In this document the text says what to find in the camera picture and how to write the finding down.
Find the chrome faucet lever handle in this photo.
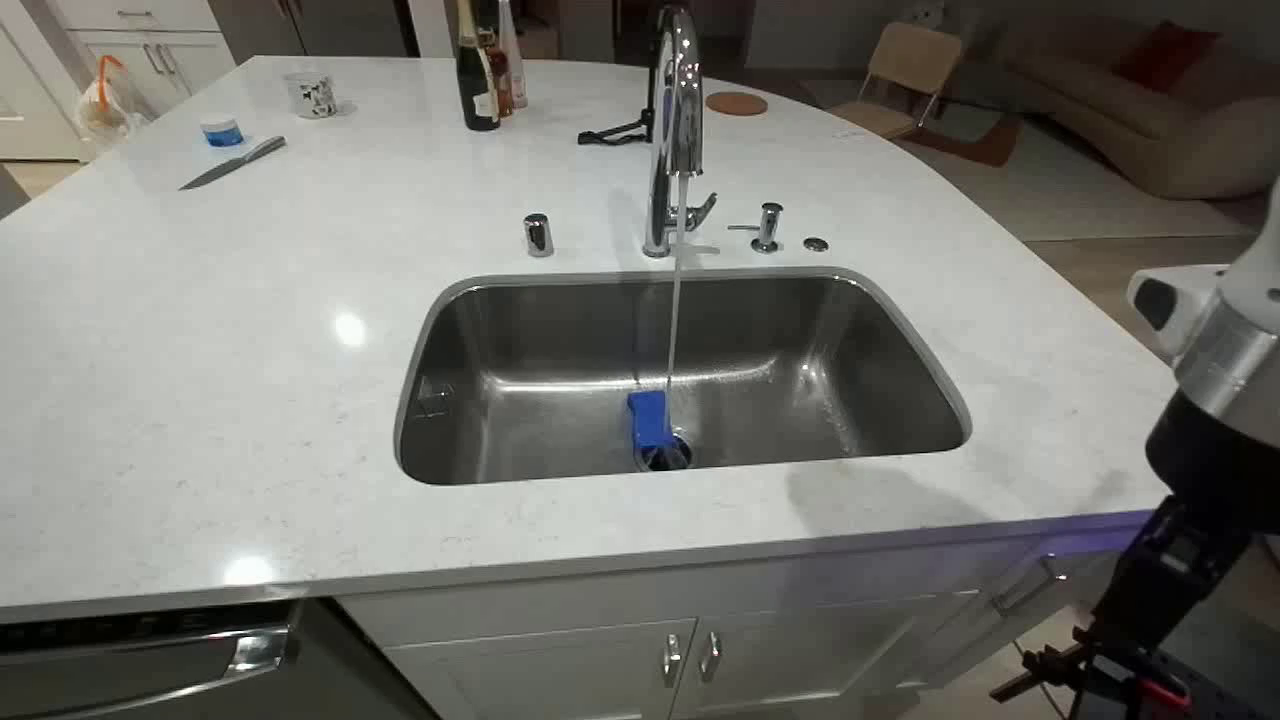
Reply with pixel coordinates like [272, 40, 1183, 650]
[673, 189, 723, 239]

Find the red cushion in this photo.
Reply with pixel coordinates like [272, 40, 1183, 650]
[1114, 17, 1224, 95]

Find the clear glass bottle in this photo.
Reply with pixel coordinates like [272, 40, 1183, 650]
[506, 0, 538, 110]

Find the red and black clamp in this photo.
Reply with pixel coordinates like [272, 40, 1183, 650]
[990, 624, 1196, 720]

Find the amber liquor bottle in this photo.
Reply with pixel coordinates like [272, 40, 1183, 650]
[484, 0, 526, 119]

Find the water stream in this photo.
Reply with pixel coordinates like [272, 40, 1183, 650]
[662, 172, 694, 403]

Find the chrome gooseneck faucet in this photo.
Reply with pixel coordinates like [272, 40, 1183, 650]
[642, 0, 723, 261]

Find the blue sponge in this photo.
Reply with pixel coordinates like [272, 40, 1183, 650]
[626, 386, 690, 454]

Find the chrome soap dispenser pump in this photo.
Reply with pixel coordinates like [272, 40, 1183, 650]
[730, 198, 787, 257]

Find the short chrome cylinder cap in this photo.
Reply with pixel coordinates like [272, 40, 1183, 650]
[520, 207, 560, 261]

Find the chrome drawer handle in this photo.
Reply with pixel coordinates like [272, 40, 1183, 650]
[993, 551, 1074, 616]

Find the dark green wine bottle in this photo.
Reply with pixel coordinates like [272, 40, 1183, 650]
[453, 0, 509, 136]

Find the orange and white cloth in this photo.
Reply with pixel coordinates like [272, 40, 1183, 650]
[72, 53, 144, 136]

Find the round cork coaster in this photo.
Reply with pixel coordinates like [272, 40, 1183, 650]
[706, 88, 771, 119]

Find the black tripod stand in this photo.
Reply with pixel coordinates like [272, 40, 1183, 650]
[576, 53, 665, 147]

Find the steel dishwasher handle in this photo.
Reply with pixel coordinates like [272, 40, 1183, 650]
[0, 624, 295, 720]

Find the white patterned mug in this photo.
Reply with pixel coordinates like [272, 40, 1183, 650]
[286, 66, 345, 119]

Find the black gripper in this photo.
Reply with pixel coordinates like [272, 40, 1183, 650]
[1086, 392, 1280, 655]

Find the stainless steel sink basin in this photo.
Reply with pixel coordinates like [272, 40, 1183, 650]
[392, 264, 978, 491]

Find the chrome cabinet door handle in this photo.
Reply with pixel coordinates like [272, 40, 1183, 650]
[657, 628, 690, 690]
[695, 628, 730, 686]

